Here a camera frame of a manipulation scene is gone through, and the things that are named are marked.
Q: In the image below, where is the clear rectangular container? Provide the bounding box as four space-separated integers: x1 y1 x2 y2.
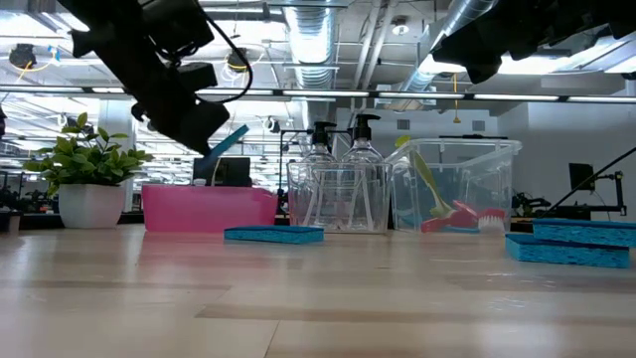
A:
286 160 394 236

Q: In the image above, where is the blue dish brush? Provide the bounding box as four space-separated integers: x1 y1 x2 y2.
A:
436 225 482 236

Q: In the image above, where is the clear soap bottle black pump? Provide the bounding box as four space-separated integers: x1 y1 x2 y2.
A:
341 113 390 233
299 120 344 231

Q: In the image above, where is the long ceiling light strip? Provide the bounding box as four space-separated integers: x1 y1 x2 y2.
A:
0 85 636 103

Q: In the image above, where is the black monitor on arm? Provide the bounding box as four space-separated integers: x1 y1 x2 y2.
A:
567 162 629 220

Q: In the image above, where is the pink plastic bin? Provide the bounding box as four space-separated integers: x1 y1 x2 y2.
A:
140 183 280 235

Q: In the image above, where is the silver ventilation duct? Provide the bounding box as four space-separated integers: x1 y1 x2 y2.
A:
397 0 493 98
281 0 340 90

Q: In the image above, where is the black ceiling cable reel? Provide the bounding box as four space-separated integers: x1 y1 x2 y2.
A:
8 43 39 71
226 47 252 75

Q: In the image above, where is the green dish brush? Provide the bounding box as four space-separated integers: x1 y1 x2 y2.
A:
395 134 454 220

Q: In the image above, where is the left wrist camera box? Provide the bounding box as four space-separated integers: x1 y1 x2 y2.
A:
175 61 220 93

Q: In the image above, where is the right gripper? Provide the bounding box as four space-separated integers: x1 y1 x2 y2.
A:
429 0 572 85

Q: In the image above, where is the green plant in white pot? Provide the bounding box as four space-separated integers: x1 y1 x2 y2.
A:
22 111 156 231

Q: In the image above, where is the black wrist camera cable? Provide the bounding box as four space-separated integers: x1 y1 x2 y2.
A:
196 9 254 105

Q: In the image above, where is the yellow hanging cord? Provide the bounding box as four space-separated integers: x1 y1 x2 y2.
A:
450 73 462 125

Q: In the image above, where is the black computer monitor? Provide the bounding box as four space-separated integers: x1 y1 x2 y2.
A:
192 156 252 189

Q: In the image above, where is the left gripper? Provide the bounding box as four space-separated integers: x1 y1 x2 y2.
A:
69 27 233 157

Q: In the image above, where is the clear plastic storage bin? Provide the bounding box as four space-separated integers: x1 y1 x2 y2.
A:
387 137 524 237

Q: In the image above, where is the black metal stand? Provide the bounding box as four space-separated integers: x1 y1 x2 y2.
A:
278 128 319 210

